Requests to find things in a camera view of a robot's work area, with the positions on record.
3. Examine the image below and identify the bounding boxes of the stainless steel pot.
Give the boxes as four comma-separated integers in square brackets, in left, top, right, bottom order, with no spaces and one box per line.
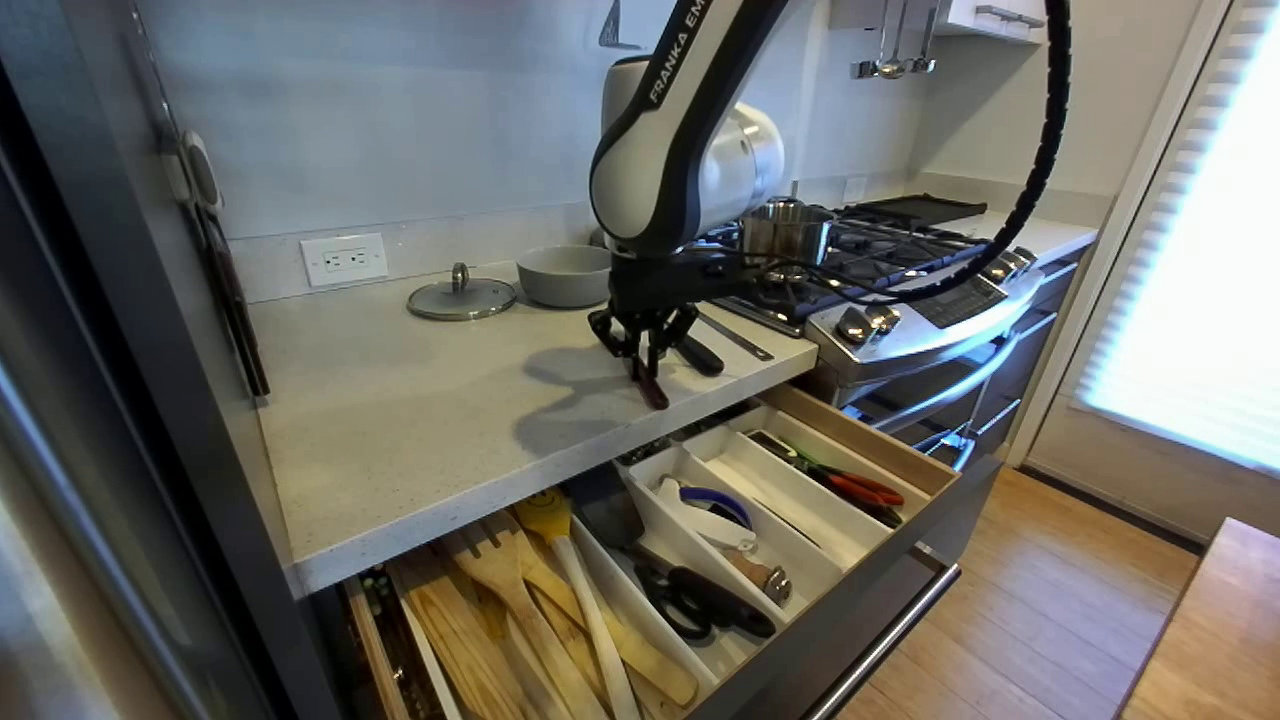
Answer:
[736,193,838,282]

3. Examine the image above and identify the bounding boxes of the wood-handled tool with metal cap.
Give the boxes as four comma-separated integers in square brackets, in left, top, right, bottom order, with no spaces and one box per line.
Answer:
[724,547,802,608]

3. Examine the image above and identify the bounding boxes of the green plastic tool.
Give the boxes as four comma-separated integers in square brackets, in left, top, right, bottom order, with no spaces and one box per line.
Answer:
[752,429,821,472]

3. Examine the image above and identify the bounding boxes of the wooden turner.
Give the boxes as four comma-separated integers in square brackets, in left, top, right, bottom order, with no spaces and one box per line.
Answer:
[396,571,535,720]

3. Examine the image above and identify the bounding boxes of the stainless steel fridge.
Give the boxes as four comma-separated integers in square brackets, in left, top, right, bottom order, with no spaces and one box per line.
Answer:
[0,0,336,720]

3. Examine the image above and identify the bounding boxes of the wooden spoon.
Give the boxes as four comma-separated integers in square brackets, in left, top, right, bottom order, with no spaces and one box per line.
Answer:
[523,535,705,712]

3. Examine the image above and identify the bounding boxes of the black-handled spreader knife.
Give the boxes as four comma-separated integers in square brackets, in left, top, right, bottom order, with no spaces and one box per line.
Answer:
[671,334,733,381]

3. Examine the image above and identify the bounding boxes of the blue white can opener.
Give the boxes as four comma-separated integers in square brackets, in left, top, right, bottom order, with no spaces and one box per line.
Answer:
[676,481,761,534]

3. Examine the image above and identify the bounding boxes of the white wall outlet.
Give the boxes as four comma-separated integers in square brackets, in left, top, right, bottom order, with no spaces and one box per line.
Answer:
[296,229,394,292]

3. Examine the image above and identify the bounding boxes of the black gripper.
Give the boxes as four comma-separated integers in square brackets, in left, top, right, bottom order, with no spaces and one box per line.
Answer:
[588,248,722,408]

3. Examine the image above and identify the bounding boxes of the stainless gas stove range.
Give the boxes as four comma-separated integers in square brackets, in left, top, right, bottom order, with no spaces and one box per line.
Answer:
[693,193,1114,476]

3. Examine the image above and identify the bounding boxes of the hanging steel utensil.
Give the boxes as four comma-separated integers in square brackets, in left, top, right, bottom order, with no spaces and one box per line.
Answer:
[858,0,913,81]
[913,0,944,75]

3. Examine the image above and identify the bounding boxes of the slotted wooden spatula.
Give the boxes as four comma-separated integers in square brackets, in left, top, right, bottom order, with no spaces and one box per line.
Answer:
[444,517,611,720]

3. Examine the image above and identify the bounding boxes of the grey ceramic bowl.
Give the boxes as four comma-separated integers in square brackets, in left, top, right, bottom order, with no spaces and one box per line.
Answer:
[517,240,617,312]

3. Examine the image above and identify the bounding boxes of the steel pot lid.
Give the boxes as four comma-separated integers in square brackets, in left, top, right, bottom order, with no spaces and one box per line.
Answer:
[403,261,517,325]

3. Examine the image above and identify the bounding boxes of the white wall cabinet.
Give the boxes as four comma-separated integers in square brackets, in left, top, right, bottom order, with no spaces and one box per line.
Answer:
[934,0,1054,51]

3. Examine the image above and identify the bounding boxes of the black kitchen scissors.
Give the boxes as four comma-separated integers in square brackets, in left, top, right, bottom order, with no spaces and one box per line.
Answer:
[637,563,733,648]

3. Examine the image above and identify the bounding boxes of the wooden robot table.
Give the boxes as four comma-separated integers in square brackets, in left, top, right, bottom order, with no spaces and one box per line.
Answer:
[1115,517,1280,720]

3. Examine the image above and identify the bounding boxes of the grey wooden kitchen drawer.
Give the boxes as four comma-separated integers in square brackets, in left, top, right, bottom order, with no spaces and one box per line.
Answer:
[336,381,969,720]

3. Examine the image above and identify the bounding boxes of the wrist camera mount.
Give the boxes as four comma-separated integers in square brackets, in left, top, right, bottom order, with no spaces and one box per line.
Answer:
[693,240,752,297]

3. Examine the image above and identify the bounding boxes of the long steel ladle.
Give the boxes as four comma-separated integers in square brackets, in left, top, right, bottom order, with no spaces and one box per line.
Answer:
[698,312,778,363]

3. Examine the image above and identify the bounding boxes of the white plastic drawer organiser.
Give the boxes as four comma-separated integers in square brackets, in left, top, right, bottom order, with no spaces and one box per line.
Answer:
[573,405,900,698]

